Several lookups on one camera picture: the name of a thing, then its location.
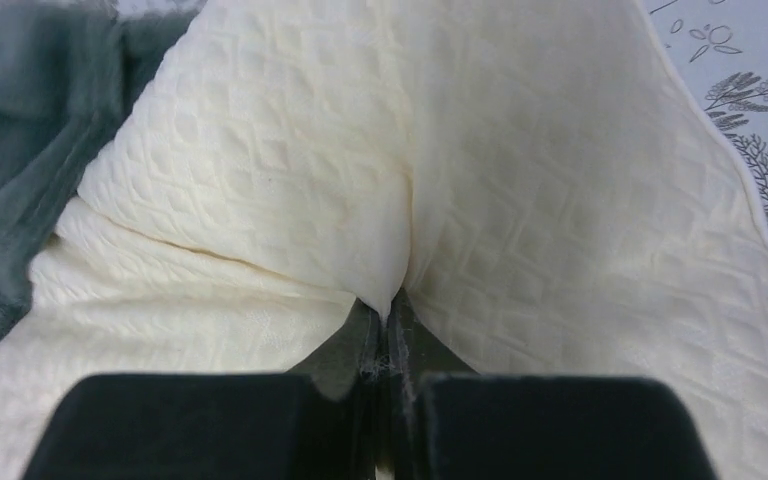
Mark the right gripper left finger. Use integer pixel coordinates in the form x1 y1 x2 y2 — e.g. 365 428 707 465
24 302 380 479

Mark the cream pillow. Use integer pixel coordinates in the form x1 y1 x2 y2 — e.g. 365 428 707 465
0 1 768 479

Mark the floral table cloth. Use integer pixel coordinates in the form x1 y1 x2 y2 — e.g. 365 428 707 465
112 0 768 286

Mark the zebra and grey pillowcase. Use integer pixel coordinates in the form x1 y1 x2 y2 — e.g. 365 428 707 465
0 3 194 341

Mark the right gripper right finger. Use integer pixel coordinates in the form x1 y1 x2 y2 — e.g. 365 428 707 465
387 292 716 479

